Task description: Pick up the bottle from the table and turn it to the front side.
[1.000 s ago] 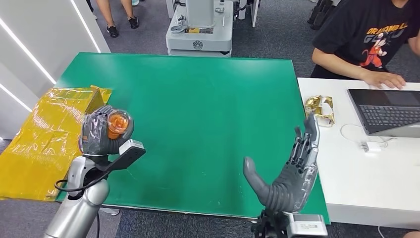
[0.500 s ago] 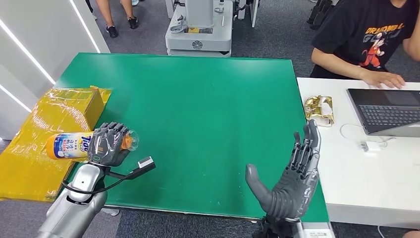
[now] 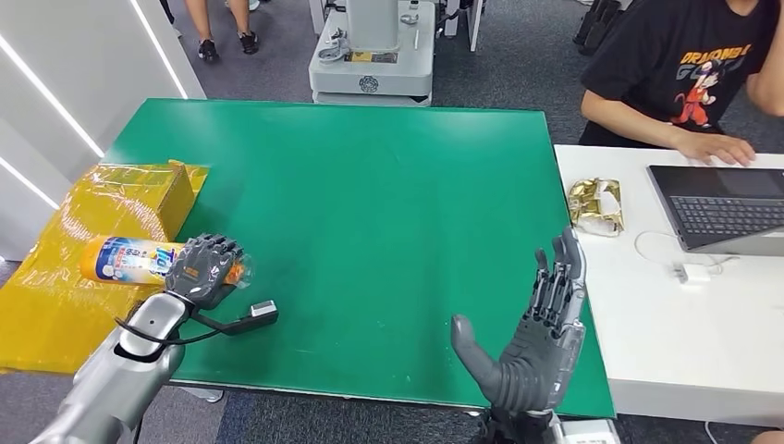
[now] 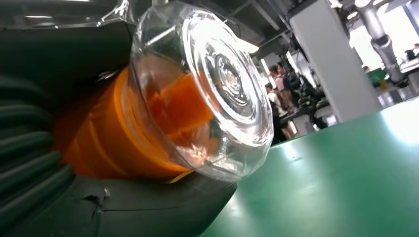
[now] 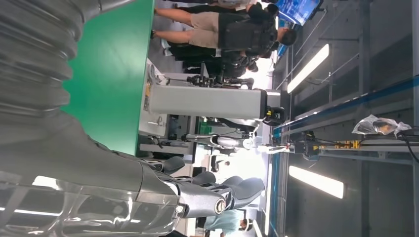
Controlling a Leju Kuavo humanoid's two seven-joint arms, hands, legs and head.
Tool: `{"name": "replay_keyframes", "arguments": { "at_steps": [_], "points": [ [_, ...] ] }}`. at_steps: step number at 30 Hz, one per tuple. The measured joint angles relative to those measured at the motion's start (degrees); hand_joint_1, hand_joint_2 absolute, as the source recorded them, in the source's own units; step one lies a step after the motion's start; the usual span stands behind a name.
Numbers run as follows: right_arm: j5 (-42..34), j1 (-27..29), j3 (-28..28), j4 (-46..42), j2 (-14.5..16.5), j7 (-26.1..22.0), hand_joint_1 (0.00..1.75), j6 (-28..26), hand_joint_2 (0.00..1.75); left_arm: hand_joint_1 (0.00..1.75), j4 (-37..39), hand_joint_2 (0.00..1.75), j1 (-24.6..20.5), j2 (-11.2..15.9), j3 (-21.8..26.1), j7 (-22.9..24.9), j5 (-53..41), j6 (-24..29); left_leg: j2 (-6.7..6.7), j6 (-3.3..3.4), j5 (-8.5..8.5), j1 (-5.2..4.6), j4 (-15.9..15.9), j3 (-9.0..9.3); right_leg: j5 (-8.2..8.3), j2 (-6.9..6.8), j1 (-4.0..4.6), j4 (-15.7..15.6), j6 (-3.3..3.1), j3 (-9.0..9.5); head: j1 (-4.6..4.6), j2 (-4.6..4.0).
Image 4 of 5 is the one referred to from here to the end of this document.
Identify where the person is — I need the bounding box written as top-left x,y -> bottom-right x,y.
269,61 -> 297,114
264,83 -> 297,142

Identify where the white square pillar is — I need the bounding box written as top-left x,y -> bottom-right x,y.
289,0 -> 383,124

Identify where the green box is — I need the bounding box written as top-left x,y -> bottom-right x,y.
366,67 -> 387,88

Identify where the silver jointed tube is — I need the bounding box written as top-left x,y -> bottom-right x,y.
355,0 -> 410,88

